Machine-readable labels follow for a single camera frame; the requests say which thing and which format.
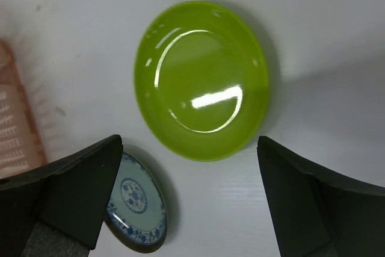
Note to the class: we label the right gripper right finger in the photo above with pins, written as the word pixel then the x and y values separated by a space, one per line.
pixel 317 211

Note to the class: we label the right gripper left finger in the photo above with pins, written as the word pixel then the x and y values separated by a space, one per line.
pixel 58 209

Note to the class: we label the green plate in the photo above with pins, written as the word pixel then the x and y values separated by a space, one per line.
pixel 201 80

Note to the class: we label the white pink dish rack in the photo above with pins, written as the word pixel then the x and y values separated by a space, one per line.
pixel 21 145

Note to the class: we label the blue white patterned plate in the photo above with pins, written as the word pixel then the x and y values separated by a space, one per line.
pixel 136 213

